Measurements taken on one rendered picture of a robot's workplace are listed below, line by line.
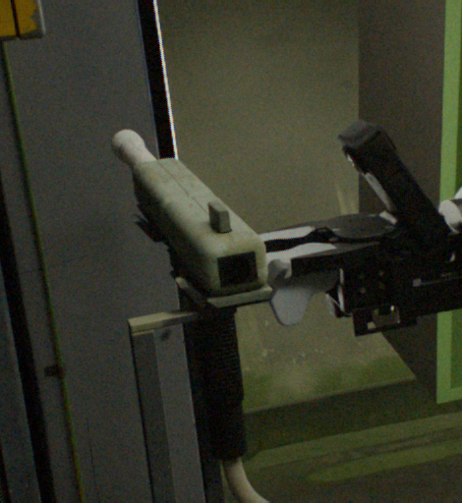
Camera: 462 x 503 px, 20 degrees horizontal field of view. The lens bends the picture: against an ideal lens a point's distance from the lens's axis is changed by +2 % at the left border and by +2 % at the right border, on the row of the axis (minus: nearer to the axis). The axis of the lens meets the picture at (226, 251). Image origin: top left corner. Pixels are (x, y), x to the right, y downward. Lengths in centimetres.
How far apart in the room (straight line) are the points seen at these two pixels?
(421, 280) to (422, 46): 102
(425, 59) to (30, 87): 79
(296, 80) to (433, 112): 130
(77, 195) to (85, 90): 12
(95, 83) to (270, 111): 184
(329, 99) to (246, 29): 28
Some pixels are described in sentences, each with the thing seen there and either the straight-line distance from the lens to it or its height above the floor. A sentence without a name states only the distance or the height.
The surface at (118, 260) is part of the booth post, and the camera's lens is 148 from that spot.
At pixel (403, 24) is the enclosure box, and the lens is 210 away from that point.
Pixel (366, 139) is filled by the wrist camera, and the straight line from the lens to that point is 100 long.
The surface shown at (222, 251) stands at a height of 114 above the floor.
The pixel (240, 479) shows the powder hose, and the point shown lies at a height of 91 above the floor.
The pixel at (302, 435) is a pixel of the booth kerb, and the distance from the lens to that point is 307.
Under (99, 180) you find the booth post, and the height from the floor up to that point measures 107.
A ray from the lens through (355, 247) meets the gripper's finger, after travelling 99.
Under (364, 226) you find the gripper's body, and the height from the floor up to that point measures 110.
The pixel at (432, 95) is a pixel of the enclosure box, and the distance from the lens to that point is 203.
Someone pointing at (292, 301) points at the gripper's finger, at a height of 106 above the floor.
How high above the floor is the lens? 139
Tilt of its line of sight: 17 degrees down
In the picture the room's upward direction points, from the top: 7 degrees counter-clockwise
